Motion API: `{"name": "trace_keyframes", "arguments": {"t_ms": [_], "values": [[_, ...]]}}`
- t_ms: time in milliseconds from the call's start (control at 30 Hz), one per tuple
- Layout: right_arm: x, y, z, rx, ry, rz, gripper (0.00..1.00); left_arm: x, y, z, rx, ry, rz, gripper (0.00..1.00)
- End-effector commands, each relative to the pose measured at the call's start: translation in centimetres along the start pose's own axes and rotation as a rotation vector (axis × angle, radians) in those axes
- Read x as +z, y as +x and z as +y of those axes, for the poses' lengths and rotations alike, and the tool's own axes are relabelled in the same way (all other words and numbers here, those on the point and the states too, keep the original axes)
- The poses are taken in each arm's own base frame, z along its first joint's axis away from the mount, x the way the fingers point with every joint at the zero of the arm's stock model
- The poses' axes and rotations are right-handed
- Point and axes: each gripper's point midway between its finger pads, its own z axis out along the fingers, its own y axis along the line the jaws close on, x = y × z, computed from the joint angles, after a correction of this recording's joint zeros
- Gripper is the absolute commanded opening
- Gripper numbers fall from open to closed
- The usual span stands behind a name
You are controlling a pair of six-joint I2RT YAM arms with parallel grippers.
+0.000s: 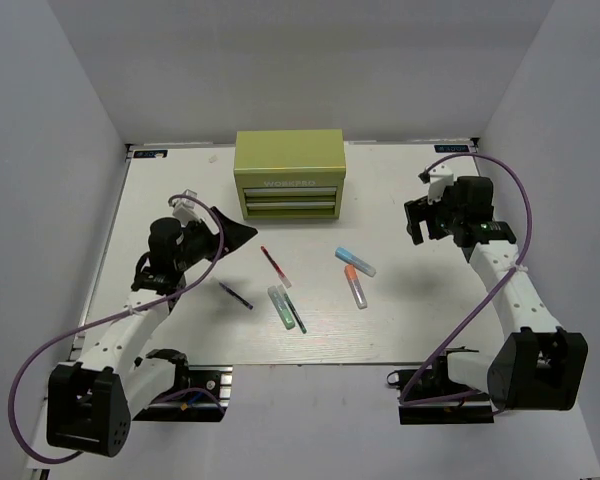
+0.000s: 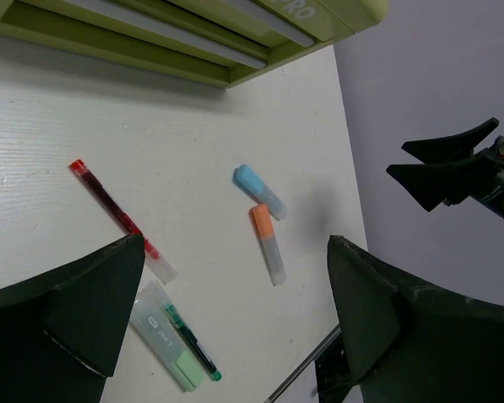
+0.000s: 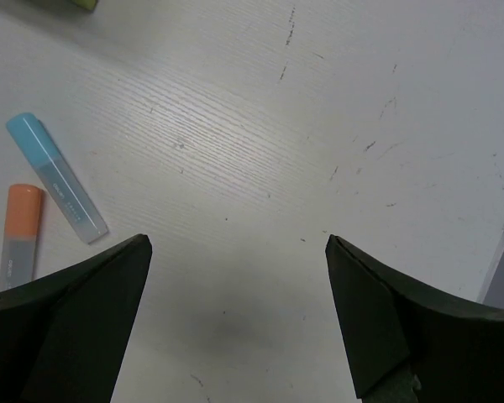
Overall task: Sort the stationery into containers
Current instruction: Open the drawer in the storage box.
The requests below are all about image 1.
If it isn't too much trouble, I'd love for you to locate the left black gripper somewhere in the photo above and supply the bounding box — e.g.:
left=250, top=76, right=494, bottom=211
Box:
left=176, top=207, right=258, bottom=272

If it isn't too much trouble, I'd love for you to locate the left blue corner label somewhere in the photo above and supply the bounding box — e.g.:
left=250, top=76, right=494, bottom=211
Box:
left=133, top=150, right=168, bottom=159

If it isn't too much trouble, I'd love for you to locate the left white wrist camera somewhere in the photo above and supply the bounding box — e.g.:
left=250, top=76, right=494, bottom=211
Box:
left=169, top=189, right=200, bottom=226

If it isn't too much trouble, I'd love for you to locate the orange highlighter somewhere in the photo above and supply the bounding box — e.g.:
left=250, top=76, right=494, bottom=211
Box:
left=344, top=265, right=368, bottom=309

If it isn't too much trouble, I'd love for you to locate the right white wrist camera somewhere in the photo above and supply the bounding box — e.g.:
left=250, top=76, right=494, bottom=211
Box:
left=418, top=164, right=455, bottom=205

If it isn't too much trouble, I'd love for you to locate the purple gel pen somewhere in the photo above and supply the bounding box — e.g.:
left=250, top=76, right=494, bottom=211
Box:
left=218, top=281, right=254, bottom=310

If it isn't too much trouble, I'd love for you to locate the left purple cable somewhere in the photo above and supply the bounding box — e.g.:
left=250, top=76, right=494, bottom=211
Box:
left=8, top=195, right=230, bottom=465

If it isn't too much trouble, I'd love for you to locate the right blue corner label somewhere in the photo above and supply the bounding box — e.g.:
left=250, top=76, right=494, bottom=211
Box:
left=434, top=144, right=470, bottom=154

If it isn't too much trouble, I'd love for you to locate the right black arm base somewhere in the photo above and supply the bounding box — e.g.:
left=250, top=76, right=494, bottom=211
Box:
left=399, top=347, right=502, bottom=425

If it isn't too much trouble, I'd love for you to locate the blue corner label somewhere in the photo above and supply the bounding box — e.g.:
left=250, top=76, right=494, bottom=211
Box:
left=133, top=150, right=168, bottom=159
left=434, top=144, right=470, bottom=154

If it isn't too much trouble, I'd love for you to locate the green gel pen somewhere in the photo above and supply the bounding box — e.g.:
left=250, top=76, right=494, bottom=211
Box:
left=277, top=285, right=307, bottom=334

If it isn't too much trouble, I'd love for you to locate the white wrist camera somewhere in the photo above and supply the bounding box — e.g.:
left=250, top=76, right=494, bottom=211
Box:
left=169, top=189, right=200, bottom=226
left=418, top=164, right=455, bottom=205

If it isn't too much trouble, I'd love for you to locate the red gel pen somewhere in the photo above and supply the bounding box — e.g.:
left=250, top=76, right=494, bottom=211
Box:
left=260, top=245, right=292, bottom=288

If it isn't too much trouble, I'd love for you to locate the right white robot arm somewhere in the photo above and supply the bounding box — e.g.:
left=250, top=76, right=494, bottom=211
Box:
left=405, top=171, right=588, bottom=411

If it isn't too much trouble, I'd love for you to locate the green metal tool chest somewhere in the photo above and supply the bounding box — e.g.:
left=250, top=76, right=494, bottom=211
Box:
left=233, top=129, right=346, bottom=220

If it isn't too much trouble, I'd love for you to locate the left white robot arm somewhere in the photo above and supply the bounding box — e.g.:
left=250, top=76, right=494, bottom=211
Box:
left=46, top=207, right=257, bottom=457

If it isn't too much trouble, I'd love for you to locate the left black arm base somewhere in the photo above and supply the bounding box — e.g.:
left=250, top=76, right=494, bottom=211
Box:
left=125, top=349, right=233, bottom=423

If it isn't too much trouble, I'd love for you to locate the blue highlighter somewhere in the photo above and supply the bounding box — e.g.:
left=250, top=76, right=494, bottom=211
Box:
left=335, top=247, right=376, bottom=277

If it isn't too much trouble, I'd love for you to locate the green highlighter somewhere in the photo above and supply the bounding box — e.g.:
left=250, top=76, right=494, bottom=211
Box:
left=267, top=286, right=295, bottom=330

